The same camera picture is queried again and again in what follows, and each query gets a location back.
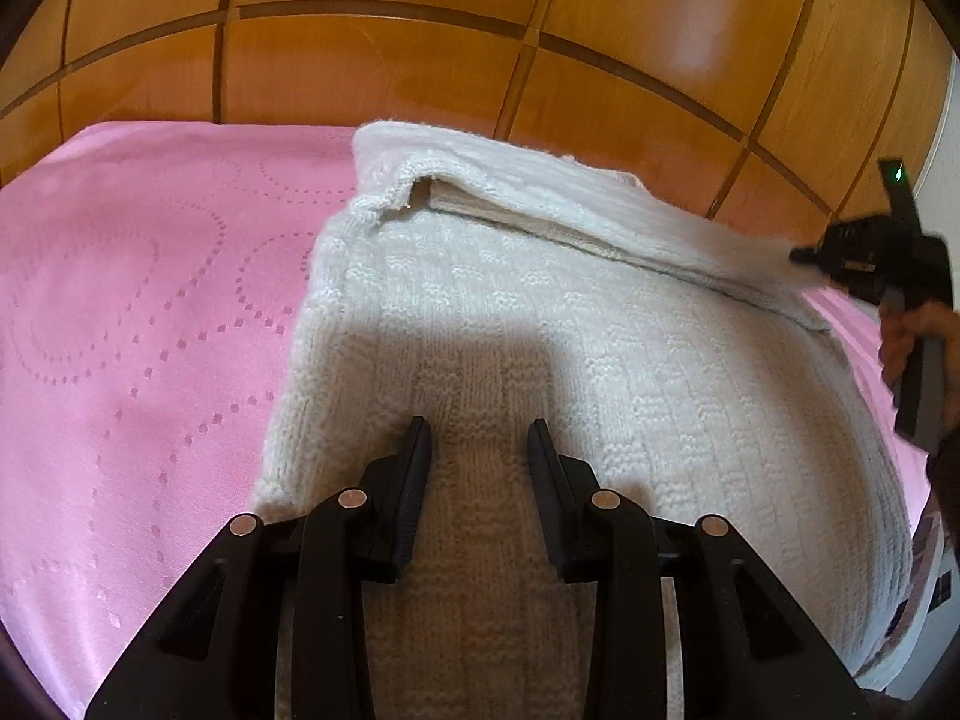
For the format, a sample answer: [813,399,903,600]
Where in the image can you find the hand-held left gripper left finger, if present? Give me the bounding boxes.
[84,415,434,720]

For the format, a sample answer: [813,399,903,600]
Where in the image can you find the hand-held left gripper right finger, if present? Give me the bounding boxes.
[527,418,875,720]

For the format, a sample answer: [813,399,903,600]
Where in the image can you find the white knit sweater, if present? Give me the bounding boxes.
[251,118,916,720]

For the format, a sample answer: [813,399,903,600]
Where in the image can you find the person's right hand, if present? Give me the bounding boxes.
[880,298,960,391]

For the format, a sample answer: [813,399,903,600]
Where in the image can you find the pink patterned bed blanket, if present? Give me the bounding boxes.
[0,120,942,698]

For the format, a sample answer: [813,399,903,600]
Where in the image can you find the striped patterned fabric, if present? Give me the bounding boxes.
[862,506,960,695]

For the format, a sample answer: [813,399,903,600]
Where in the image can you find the wooden wardrobe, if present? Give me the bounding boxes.
[0,0,960,241]

